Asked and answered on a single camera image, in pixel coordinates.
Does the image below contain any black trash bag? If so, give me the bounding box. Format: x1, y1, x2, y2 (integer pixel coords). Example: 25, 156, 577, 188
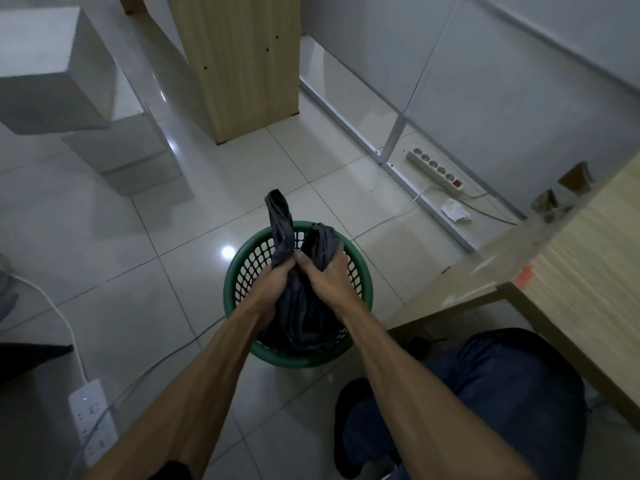
257, 188, 352, 353

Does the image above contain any person's left forearm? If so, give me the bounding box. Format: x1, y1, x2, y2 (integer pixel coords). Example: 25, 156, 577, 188
87, 299, 275, 480

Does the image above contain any white power strip cable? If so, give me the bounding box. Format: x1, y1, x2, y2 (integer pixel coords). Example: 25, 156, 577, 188
352, 183, 442, 241

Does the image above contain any white power strip near chair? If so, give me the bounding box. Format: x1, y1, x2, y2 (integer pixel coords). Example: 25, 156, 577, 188
67, 378, 119, 469

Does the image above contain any grey rounded floor object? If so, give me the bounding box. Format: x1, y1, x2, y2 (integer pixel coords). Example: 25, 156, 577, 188
0, 254, 20, 323

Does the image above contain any person's left hand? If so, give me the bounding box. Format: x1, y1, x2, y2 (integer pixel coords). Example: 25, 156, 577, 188
247, 257, 297, 327

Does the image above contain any light wooden side desk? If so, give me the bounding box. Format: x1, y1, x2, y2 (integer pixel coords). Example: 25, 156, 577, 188
117, 0, 301, 145

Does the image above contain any white metal frame leg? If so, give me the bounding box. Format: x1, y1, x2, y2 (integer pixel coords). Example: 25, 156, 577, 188
377, 114, 409, 166

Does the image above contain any crumpled white tissue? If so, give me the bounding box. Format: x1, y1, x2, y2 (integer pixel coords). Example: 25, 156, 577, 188
441, 198, 473, 223

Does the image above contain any person's right hand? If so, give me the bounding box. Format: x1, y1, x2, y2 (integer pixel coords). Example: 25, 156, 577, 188
293, 244, 367, 321

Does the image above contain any black garbage bag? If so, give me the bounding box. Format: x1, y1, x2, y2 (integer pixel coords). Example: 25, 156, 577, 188
223, 220, 375, 369

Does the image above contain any person's blue jeans leg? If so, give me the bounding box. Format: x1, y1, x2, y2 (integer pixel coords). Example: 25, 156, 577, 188
339, 328, 587, 480

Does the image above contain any thin grey floor cable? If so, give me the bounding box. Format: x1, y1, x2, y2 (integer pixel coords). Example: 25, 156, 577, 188
462, 191, 519, 227

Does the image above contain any light wooden table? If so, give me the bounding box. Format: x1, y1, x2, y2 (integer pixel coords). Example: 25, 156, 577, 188
387, 154, 640, 431

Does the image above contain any person's black shoe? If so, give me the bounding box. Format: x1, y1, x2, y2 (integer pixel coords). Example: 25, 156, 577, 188
333, 378, 402, 480

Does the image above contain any person's right forearm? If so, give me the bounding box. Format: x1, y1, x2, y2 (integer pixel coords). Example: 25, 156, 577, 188
343, 303, 539, 480

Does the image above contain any small brown wooden block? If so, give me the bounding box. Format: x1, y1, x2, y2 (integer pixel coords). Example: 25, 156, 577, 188
531, 188, 561, 217
557, 161, 595, 197

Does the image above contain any white adapter cable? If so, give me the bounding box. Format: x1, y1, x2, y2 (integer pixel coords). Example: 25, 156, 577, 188
9, 272, 92, 383

